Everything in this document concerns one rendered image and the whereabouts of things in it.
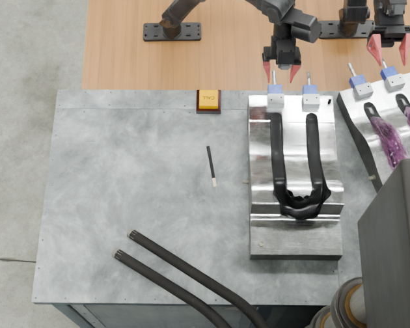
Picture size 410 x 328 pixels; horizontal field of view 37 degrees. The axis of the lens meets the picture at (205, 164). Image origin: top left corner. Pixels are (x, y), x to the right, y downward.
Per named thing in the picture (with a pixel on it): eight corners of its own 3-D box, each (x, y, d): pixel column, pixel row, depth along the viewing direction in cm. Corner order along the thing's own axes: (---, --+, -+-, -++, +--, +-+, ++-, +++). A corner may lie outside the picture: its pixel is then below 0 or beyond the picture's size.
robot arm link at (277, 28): (300, 37, 171) (302, 13, 167) (289, 44, 168) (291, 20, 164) (280, 30, 175) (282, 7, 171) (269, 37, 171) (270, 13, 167)
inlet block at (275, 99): (265, 76, 197) (266, 66, 192) (280, 75, 197) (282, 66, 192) (267, 112, 192) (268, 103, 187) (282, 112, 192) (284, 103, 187)
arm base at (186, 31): (200, 27, 203) (200, 9, 206) (140, 27, 203) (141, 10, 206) (201, 40, 210) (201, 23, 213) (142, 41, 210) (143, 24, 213)
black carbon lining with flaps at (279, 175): (267, 115, 191) (270, 100, 182) (319, 116, 190) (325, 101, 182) (271, 222, 177) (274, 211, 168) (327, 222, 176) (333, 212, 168)
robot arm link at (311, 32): (325, 28, 168) (320, -5, 158) (309, 50, 165) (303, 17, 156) (289, 17, 174) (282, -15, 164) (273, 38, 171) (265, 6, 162)
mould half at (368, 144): (336, 99, 200) (342, 82, 190) (409, 80, 203) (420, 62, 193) (397, 242, 181) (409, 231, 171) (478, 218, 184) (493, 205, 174)
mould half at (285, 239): (246, 109, 199) (249, 87, 187) (327, 109, 199) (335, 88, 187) (249, 259, 179) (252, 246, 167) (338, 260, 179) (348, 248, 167)
